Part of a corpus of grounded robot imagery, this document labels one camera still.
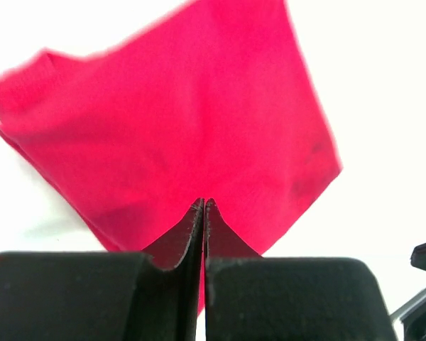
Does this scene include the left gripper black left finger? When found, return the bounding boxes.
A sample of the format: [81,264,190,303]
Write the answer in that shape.
[0,200,203,340]

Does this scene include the pink t shirt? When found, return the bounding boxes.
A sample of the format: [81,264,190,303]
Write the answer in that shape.
[0,0,344,313]

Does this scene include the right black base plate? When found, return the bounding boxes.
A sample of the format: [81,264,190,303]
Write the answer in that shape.
[390,242,426,341]

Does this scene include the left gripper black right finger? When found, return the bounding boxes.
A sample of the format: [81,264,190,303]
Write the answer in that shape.
[204,200,395,340]

